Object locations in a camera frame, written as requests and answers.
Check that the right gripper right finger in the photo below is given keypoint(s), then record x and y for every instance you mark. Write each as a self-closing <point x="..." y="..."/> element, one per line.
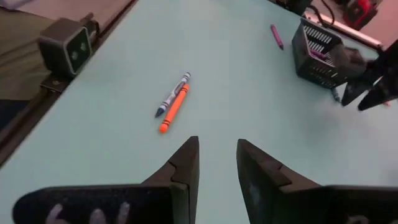
<point x="311" y="205"/>

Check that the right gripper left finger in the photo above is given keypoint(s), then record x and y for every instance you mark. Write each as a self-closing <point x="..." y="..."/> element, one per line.
<point x="109" y="205"/>

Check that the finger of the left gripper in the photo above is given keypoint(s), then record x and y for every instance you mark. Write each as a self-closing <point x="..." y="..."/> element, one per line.
<point x="382" y="96"/>
<point x="353" y="91"/>

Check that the black mesh basket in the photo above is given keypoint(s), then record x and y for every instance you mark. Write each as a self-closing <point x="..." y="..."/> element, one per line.
<point x="311" y="71"/>

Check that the purple crayon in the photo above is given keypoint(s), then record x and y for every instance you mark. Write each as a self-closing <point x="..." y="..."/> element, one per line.
<point x="318" y="54"/>
<point x="276" y="36"/>

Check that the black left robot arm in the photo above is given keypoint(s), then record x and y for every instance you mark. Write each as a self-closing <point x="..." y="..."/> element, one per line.
<point x="295" y="4"/>

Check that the red black floor machine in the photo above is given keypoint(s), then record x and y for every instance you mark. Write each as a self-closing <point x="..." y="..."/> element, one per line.
<point x="360" y="9"/>

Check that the blue green crayon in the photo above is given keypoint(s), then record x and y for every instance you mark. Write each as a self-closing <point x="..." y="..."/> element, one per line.
<point x="173" y="94"/>

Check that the teal table mat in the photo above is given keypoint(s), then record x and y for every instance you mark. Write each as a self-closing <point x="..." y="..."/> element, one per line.
<point x="217" y="77"/>

